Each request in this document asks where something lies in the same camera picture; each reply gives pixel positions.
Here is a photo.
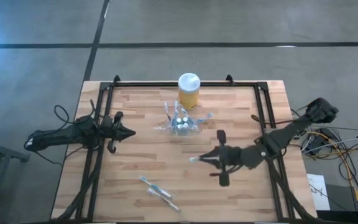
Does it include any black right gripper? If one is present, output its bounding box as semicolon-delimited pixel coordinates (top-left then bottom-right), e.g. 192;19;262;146
199;130;242;187

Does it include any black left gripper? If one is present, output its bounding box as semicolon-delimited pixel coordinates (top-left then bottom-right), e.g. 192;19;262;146
100;111;136;154

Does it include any orange white toothbrush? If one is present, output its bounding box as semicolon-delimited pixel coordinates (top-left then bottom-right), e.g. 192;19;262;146
188;156;220;163

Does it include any clear acrylic organizer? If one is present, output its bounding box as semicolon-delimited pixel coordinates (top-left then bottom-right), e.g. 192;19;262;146
166;114;203;137

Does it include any yellow canister white lid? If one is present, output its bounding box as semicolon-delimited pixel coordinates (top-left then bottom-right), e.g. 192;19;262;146
177;72;201;111

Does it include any black power box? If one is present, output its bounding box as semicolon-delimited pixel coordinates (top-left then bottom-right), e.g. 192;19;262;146
308;136;323;151

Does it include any white paper sheet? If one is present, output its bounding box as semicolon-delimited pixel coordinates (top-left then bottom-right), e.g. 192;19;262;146
306;173;331;211

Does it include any black metal stand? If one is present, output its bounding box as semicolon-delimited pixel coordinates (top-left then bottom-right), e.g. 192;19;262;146
0;136;31;224

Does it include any dark grey floor mat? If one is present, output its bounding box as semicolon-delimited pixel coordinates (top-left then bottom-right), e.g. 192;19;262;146
325;183;358;212

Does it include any black floor equipment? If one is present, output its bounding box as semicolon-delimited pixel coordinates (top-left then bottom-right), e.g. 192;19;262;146
316;210;358;224

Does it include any black aluminium table frame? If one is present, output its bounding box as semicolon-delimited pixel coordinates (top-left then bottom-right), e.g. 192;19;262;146
54;74;318;222

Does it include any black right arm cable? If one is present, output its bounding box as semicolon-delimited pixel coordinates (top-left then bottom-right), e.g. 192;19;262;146
250;114;269;129

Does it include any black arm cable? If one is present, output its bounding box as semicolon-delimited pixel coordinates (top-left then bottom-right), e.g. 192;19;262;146
53;99;96;125
250;114;269;129

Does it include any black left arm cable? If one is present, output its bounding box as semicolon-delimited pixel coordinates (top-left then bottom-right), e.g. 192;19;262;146
53;99;96;125

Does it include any white cable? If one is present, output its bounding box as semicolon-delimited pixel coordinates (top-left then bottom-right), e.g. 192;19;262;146
301;138;358;156

